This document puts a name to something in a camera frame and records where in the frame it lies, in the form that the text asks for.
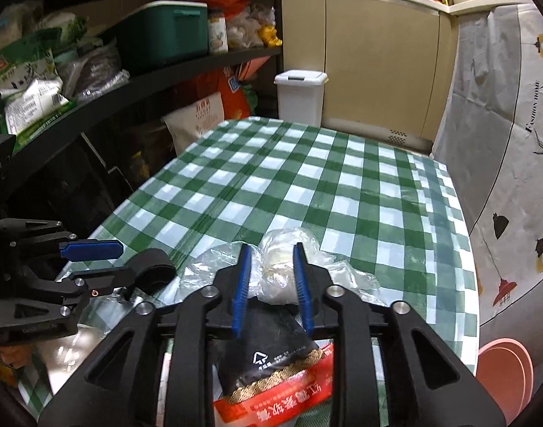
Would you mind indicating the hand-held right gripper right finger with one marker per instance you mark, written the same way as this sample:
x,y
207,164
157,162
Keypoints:
x,y
302,289

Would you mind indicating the white lidded bin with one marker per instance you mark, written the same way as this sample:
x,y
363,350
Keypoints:
x,y
298,98

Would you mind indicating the green checked tablecloth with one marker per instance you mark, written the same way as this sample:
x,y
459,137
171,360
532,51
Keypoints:
x,y
298,178

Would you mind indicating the white bag with red print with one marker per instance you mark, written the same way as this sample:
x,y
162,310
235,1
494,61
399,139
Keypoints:
x,y
195,120

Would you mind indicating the red and white carton box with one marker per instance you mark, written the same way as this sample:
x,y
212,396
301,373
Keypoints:
x,y
289,393

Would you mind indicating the dark plastic bag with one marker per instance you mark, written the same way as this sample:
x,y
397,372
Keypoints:
x,y
95,71

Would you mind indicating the clear bags of food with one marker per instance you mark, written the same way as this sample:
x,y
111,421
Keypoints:
x,y
249,26

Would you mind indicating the black packet with gold pattern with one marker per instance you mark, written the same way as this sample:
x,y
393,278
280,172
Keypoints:
x,y
262,342

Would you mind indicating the yellow toy figure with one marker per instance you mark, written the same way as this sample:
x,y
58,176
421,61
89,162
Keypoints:
x,y
269,35

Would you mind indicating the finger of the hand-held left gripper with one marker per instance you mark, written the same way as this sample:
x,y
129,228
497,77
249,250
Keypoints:
x,y
104,278
91,249

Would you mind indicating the black shelf rack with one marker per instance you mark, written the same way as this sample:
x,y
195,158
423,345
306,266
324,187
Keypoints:
x,y
164,73

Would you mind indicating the green and white food bag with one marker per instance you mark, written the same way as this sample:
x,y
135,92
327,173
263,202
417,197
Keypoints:
x,y
26,93

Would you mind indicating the orange bag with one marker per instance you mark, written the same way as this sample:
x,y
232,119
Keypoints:
x,y
209,86

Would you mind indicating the glass jar with label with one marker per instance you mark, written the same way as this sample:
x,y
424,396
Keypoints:
x,y
218,31

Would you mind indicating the clear plastic bag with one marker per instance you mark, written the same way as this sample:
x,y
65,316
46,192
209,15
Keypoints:
x,y
275,253

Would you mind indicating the beige cabinet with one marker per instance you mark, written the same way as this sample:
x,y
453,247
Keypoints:
x,y
378,53

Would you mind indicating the printed white cloth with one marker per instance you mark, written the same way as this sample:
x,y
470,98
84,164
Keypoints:
x,y
498,142

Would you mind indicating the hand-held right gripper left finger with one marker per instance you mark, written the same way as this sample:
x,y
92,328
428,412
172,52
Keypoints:
x,y
242,284

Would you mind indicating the green storage box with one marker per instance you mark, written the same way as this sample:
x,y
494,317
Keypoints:
x,y
164,31

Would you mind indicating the orange packet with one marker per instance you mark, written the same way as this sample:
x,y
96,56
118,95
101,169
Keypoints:
x,y
2,367

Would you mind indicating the pink plastic basin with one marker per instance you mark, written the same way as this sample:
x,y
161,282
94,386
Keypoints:
x,y
502,378

